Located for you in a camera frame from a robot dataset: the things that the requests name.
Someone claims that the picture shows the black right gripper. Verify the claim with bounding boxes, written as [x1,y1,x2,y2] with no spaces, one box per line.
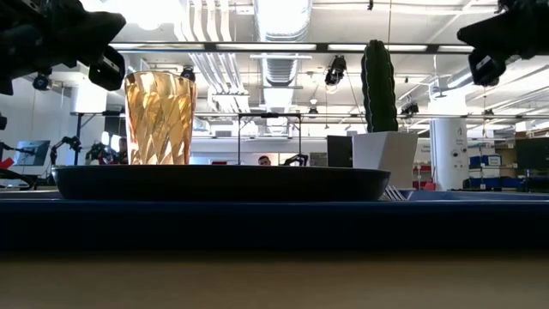
[456,0,549,88]

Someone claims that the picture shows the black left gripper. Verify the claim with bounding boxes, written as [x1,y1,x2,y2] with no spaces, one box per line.
[0,0,128,96]

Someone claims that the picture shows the amber faceted plastic cup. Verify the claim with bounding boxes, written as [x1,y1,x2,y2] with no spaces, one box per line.
[124,70,199,167]

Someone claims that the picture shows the silver metal fork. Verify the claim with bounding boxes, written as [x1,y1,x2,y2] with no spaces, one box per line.
[381,185,407,203]

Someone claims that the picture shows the dark grey round plate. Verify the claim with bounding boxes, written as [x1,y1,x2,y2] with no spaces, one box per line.
[51,164,393,203]

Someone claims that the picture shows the blue plastic tray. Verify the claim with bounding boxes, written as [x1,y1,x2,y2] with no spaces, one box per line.
[0,189,549,252]

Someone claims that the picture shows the blue storage bin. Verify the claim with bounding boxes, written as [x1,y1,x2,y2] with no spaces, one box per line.
[468,154,504,169]
[466,176,529,191]

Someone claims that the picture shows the white round pillar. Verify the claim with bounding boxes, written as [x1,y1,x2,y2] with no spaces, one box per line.
[430,117,469,192]

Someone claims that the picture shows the dark computer monitor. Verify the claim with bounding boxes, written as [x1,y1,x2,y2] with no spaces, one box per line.
[514,136,549,172]

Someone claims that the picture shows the green cactus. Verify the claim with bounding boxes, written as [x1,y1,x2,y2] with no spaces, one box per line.
[360,39,401,134]

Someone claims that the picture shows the computer monitor with blue screen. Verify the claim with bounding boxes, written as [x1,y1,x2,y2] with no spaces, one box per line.
[14,139,51,167]

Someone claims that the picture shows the white faceted plant pot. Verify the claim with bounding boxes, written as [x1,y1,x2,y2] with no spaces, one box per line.
[352,130,419,192]

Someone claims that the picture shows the red storage boxes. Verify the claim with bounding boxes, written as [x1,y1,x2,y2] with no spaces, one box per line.
[413,164,437,192]

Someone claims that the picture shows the long ceiling light bar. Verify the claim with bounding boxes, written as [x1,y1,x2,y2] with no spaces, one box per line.
[109,40,475,55]

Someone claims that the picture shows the black rectangular panel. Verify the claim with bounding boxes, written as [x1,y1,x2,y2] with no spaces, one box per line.
[326,134,355,169]

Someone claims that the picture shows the black metal stand frame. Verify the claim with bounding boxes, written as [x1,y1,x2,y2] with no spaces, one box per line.
[74,110,130,167]
[237,112,303,167]

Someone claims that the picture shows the silver ceiling air duct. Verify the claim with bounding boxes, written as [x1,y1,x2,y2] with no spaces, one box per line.
[252,0,315,135]

